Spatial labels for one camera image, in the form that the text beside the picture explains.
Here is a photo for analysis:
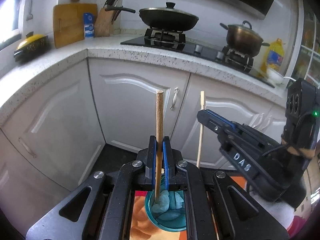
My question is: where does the pale thin wooden chopstick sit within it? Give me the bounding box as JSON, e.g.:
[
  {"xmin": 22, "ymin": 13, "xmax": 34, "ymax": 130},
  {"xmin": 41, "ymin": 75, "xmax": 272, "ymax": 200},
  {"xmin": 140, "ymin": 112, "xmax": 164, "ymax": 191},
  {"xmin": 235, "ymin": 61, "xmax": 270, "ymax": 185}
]
[{"xmin": 196, "ymin": 90, "xmax": 206, "ymax": 168}]

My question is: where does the brown wooden chopstick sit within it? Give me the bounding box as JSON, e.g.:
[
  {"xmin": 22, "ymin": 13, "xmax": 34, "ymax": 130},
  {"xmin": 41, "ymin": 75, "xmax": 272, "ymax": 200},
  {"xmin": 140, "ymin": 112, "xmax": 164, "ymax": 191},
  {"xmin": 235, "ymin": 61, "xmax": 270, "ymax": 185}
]
[{"xmin": 155, "ymin": 90, "xmax": 163, "ymax": 203}]

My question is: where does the right hand in white glove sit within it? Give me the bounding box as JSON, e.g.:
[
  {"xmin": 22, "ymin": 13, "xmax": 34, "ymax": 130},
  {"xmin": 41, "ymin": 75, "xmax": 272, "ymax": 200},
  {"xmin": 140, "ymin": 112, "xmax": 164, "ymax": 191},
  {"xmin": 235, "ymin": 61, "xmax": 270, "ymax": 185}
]
[{"xmin": 246, "ymin": 182, "xmax": 295, "ymax": 230}]

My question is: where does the teal rimmed utensil holder cup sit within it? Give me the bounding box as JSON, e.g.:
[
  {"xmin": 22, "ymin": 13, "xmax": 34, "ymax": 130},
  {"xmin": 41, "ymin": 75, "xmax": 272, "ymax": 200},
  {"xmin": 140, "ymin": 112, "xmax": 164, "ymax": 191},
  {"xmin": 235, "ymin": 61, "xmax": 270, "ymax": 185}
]
[{"xmin": 145, "ymin": 175, "xmax": 186, "ymax": 232}]

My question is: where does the orange yellow red towel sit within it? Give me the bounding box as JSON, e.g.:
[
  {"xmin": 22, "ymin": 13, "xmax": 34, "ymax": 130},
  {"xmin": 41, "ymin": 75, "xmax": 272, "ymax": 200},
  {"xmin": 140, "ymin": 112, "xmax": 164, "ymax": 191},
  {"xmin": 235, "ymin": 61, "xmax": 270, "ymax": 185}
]
[{"xmin": 130, "ymin": 175, "xmax": 251, "ymax": 240}]

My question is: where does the white bowl with ladle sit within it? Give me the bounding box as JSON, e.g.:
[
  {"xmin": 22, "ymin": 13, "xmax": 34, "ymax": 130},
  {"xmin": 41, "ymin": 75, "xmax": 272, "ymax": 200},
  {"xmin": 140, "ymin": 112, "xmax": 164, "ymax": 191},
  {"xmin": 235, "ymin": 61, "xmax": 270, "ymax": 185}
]
[{"xmin": 266, "ymin": 67, "xmax": 296, "ymax": 85}]

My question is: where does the yellow cooking oil bottle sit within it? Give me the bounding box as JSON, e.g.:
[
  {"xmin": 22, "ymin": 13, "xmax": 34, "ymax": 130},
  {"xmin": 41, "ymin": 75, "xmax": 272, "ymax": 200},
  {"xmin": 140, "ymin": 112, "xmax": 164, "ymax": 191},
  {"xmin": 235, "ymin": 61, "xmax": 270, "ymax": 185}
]
[{"xmin": 260, "ymin": 38, "xmax": 285, "ymax": 73}]

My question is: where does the bronze stock pot with lid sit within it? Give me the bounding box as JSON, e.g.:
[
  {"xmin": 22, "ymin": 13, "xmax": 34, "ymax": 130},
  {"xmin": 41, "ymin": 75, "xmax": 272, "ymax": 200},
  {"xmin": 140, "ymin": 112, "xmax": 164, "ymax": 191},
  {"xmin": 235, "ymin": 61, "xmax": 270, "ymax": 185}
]
[{"xmin": 220, "ymin": 21, "xmax": 270, "ymax": 57}]

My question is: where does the glass pane cabinet door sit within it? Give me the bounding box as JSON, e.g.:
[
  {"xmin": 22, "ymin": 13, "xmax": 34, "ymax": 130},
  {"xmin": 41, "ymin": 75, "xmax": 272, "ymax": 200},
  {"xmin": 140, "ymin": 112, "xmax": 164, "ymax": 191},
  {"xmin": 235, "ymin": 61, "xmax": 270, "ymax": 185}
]
[{"xmin": 292, "ymin": 0, "xmax": 319, "ymax": 88}]

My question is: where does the black glass gas stove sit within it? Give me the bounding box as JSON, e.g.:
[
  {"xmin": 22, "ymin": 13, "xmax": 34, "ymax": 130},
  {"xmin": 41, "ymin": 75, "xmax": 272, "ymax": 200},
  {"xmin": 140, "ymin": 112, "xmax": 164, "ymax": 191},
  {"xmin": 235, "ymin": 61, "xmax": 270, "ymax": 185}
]
[{"xmin": 121, "ymin": 28, "xmax": 274, "ymax": 88}]

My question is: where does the black lidded wok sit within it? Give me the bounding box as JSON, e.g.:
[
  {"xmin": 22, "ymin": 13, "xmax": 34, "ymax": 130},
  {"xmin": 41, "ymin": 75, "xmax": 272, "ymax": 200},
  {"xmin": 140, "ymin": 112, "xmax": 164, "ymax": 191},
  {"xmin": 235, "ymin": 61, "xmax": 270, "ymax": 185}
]
[{"xmin": 105, "ymin": 2, "xmax": 200, "ymax": 33}]

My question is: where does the wooden knife block with knives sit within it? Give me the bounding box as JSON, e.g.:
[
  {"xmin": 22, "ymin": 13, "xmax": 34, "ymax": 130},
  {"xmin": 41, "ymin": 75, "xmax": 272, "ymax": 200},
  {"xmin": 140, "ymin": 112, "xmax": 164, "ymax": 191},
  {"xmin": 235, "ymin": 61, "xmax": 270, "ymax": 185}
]
[{"xmin": 94, "ymin": 0, "xmax": 118, "ymax": 37}]

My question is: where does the blue white salt bag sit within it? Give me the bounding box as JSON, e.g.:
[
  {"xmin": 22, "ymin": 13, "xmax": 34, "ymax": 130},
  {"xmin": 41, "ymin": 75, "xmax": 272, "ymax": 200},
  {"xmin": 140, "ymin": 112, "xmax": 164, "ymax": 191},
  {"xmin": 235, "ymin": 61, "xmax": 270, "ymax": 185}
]
[{"xmin": 83, "ymin": 12, "xmax": 94, "ymax": 39}]

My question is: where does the yellow lidded black casserole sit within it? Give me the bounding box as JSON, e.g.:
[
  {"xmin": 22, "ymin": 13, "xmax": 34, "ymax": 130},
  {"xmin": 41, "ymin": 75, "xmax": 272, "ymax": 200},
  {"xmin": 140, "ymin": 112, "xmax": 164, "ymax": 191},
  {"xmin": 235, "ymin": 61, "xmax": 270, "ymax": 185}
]
[{"xmin": 14, "ymin": 31, "xmax": 50, "ymax": 62}]

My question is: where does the wooden cutting board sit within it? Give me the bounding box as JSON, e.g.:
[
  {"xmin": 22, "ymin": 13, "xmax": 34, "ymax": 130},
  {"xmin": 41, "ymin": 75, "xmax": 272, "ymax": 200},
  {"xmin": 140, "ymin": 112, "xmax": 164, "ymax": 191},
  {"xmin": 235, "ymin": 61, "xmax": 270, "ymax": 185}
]
[{"xmin": 53, "ymin": 3, "xmax": 98, "ymax": 48}]

